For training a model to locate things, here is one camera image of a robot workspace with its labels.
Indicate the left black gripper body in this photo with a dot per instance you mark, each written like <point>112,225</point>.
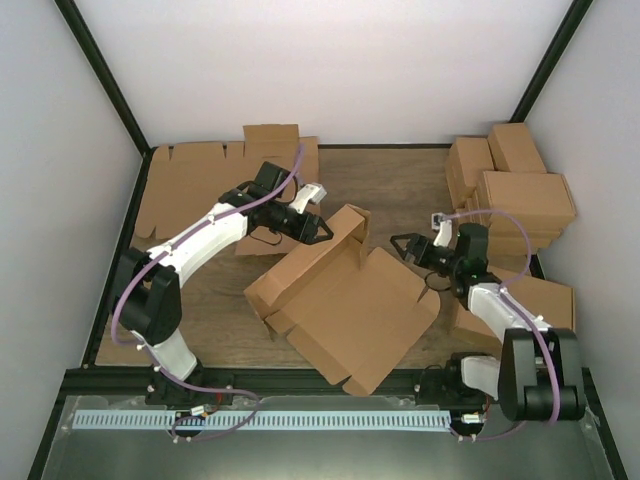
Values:
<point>300,232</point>

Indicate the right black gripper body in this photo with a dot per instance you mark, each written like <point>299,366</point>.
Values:
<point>433,263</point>

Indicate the cardboard box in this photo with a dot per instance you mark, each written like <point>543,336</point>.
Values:
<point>351,311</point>

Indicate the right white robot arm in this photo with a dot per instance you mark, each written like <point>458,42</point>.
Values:
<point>538,376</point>

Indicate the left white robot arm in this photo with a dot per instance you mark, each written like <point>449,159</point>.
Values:
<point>147,293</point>

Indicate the folded box back left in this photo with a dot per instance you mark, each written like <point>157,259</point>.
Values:
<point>467,159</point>

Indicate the folded box top stack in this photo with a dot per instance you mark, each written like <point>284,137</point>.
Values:
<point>539,201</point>

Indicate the folded box near right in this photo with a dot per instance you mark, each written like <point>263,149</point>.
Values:
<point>554,301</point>

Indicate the folded box back right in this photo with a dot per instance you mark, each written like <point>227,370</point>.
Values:
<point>513,149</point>

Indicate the folded boxes lower stack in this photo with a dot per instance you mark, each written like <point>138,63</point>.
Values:
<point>505,237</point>

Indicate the flat cardboard sheet stack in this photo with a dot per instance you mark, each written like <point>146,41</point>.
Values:
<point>185,180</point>

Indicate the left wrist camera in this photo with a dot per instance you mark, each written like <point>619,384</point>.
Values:
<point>311,193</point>

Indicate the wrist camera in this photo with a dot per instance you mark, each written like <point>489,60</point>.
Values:
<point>442,225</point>
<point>311,193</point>

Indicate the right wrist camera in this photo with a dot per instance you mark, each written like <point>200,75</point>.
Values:
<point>442,225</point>

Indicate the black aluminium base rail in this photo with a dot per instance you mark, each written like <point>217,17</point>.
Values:
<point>121,380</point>

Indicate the right black frame post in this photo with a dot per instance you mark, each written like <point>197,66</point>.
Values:
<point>560,41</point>

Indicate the black frame post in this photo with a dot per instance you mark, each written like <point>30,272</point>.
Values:
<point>560,41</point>
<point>93,54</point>

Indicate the light blue cable duct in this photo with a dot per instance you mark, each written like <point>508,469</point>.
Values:
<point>148,420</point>

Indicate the left black frame post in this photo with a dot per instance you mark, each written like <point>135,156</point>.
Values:
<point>93,54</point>

